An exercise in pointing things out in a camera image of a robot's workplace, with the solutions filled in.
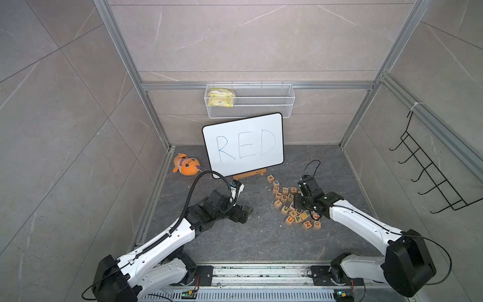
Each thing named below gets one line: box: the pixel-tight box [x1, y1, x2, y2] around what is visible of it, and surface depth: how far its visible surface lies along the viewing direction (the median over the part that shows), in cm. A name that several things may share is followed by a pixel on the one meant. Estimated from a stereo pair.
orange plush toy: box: [172, 152, 203, 176], surface depth 103 cm
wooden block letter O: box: [312, 220, 322, 231], surface depth 87 cm
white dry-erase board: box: [202, 112, 285, 177], surface depth 96 cm
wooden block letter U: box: [284, 215, 295, 226], surface depth 87 cm
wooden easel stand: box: [232, 167, 268, 181], surface depth 102 cm
